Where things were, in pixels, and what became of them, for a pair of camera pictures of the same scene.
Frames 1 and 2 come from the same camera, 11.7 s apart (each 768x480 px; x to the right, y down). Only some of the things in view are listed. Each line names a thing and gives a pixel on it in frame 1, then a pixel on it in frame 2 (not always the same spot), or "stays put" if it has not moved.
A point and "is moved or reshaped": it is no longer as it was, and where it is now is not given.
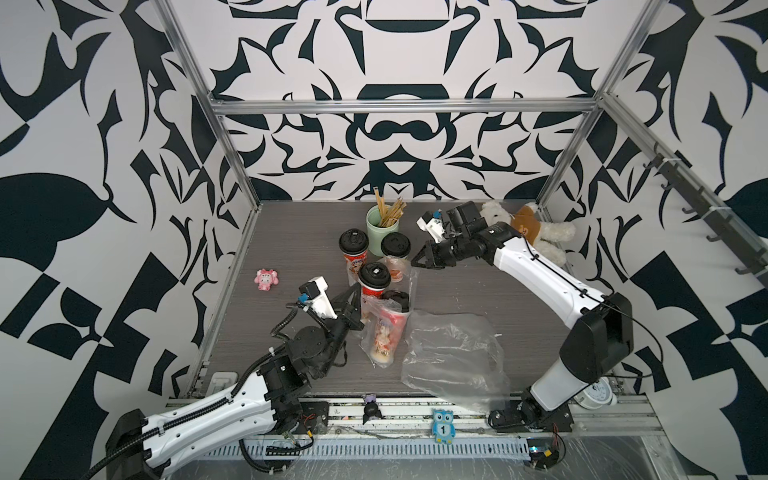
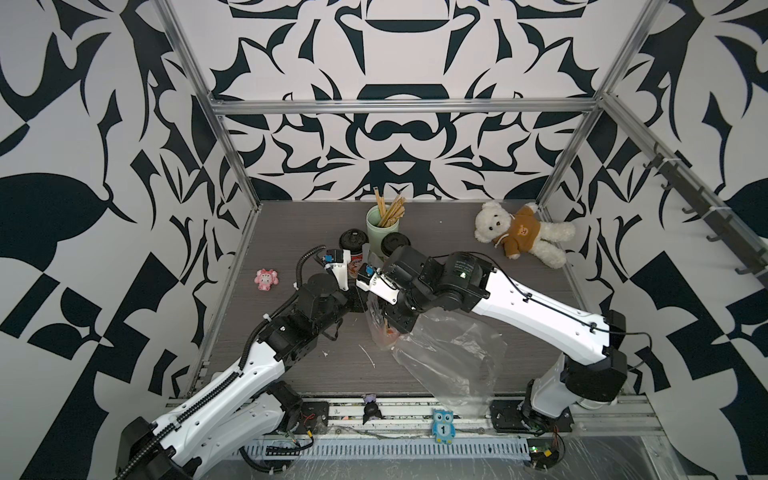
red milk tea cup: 353,244 stays put
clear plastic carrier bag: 384,323 is moved or reshaped
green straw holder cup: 376,232 stays put
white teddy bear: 547,237 stays put
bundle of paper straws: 389,215 stays put
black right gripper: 429,255 → 395,320
